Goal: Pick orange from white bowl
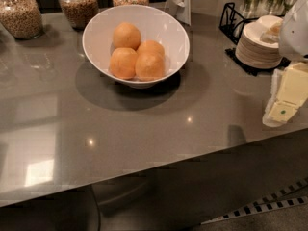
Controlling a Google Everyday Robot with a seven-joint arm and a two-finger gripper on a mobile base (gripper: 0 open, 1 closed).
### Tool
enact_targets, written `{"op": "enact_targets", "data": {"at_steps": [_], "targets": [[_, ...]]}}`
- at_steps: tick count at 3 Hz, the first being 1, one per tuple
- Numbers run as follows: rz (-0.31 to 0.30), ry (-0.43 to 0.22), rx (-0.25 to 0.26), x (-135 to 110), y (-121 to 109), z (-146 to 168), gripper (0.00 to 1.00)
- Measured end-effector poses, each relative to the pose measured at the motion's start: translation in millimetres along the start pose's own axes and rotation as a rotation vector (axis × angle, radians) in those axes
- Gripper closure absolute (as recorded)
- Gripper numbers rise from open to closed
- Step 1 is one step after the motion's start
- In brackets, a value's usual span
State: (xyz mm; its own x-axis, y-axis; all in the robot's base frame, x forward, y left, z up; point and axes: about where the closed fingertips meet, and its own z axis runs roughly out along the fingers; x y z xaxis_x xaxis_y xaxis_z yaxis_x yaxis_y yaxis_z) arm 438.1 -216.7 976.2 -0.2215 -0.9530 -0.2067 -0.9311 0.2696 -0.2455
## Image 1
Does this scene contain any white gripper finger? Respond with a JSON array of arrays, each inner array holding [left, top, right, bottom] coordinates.
[[262, 69, 285, 127]]

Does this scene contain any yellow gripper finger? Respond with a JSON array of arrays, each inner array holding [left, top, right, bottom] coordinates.
[[274, 62, 308, 123]]

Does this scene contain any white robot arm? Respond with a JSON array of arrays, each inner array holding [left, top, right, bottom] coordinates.
[[263, 0, 308, 127]]

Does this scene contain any white ceramic bowl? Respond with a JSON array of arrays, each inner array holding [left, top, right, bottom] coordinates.
[[82, 5, 190, 89]]

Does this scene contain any stack of white plates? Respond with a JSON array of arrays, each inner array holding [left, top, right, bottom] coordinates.
[[235, 15, 282, 69]]

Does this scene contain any glass cup left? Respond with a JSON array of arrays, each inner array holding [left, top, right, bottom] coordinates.
[[240, 0, 260, 17]]

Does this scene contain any glass cup right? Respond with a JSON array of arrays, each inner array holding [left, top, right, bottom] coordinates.
[[284, 0, 297, 13]]

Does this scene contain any black white checkered strip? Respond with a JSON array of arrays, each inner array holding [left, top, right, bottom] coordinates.
[[202, 178, 308, 224]]

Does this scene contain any white paper napkin holder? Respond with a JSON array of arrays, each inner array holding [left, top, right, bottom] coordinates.
[[165, 0, 192, 25]]

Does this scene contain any middle glass cereal jar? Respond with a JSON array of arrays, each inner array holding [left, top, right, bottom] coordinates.
[[58, 0, 99, 30]]

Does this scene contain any left glass cereal jar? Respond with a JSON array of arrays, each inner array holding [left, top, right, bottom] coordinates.
[[0, 0, 43, 39]]

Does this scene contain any black wire rack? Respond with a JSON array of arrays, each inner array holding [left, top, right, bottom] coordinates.
[[219, 2, 290, 76]]

